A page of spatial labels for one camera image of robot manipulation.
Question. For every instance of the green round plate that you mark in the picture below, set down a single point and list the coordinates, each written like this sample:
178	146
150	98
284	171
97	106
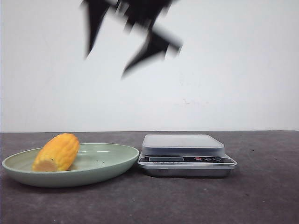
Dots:
95	162

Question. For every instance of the silver digital kitchen scale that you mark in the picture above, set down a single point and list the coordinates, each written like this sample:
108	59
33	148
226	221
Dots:
185	155

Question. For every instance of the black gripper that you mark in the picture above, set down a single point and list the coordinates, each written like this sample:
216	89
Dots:
143	13

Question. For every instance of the yellow corn cob piece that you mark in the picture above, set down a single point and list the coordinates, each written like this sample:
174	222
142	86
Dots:
57	154

